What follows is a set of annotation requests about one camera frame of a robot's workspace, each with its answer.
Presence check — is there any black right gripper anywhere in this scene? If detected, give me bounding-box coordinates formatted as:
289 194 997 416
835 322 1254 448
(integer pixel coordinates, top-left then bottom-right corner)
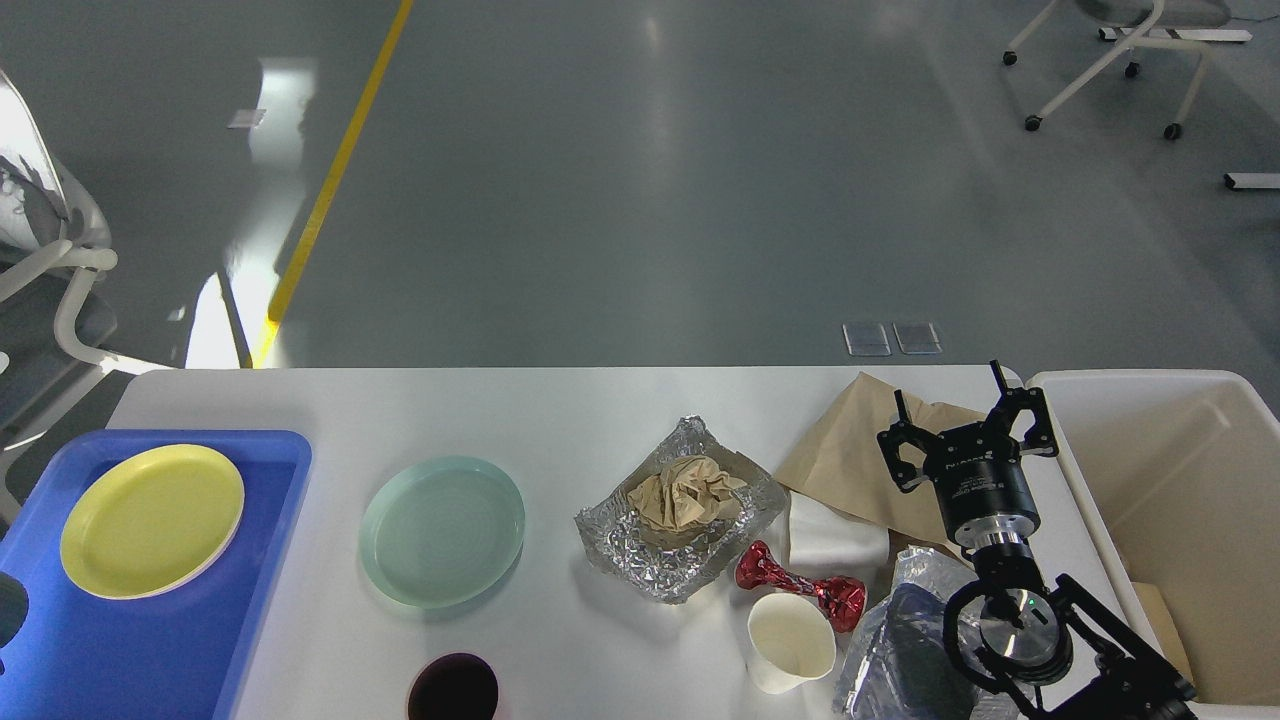
877 359 1059 547

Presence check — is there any pink mug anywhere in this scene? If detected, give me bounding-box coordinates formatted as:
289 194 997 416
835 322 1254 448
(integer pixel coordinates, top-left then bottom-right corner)
404 652 499 719

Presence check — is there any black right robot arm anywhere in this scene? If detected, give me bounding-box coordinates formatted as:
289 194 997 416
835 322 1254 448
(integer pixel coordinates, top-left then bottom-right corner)
877 361 1196 719

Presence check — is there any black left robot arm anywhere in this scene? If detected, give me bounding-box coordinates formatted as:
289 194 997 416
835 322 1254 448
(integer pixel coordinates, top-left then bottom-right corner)
0 571 29 648

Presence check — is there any brown paper bag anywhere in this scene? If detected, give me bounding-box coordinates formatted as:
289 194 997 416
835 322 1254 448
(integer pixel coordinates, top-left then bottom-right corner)
773 373 956 550

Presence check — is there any white napkin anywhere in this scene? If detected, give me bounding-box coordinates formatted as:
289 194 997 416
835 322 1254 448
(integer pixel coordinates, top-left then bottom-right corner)
788 493 890 577

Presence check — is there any red foil wrapper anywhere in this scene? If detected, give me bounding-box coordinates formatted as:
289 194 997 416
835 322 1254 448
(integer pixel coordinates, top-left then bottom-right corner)
733 539 867 633

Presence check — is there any beige waste bin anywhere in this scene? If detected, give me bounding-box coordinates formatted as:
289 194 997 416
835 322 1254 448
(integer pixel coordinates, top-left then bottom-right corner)
1030 369 1279 719

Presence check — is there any white paper cup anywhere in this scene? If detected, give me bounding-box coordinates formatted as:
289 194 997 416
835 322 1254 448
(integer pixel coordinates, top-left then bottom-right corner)
746 593 837 694

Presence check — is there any white bar on floor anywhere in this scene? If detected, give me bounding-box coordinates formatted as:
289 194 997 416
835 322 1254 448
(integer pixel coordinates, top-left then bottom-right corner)
1222 172 1280 191

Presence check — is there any crumpled aluminium foil tray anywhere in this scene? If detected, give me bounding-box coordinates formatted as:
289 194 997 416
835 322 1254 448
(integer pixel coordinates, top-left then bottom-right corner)
575 416 788 603

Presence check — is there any white office chair right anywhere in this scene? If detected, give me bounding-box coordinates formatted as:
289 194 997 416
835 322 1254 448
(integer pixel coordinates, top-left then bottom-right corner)
1024 1 1252 141

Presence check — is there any light green plate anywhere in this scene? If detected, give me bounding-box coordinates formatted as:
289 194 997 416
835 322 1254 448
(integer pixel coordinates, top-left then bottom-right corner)
358 456 526 610

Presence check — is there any yellow plate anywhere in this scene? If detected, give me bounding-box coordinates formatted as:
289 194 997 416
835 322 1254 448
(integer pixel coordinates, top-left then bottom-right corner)
59 445 246 601

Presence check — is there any blue plastic tray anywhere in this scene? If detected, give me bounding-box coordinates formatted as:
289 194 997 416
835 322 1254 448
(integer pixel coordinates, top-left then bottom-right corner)
1 429 312 719

